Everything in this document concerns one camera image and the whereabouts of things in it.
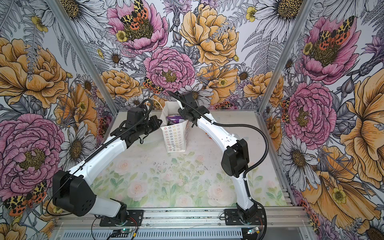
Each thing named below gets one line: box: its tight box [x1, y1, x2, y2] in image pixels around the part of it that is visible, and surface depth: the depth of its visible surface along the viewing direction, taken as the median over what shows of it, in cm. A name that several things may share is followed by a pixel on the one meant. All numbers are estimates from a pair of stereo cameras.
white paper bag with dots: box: [160, 100, 189, 153], surface depth 87 cm
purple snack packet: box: [166, 115, 185, 124], surface depth 92 cm
